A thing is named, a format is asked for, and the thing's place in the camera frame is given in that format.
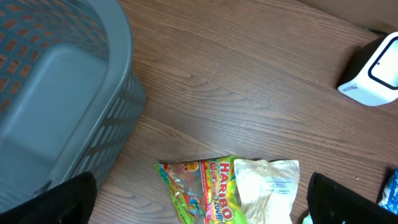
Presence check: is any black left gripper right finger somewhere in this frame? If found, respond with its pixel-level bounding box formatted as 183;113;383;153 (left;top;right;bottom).
307;172;397;224

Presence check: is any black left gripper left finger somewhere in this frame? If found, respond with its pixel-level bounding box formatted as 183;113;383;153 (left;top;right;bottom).
1;172;98;224

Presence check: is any blue snack bar wrapper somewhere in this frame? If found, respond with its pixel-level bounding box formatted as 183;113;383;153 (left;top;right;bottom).
378;169;398;215

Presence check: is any beige paper pouch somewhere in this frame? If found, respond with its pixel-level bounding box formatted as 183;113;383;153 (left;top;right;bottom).
234;159;300;224

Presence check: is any Haribo gummy worms bag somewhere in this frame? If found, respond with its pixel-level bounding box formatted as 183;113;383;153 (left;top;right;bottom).
154;156;248;224

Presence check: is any light teal snack packet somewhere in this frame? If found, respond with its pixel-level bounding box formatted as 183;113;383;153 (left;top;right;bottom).
302;214;313;224

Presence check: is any white barcode scanner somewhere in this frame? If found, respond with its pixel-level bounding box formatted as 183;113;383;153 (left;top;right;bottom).
338;32;397;106

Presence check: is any grey plastic mesh basket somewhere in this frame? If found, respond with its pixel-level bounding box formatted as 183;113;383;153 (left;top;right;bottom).
1;0;145;212

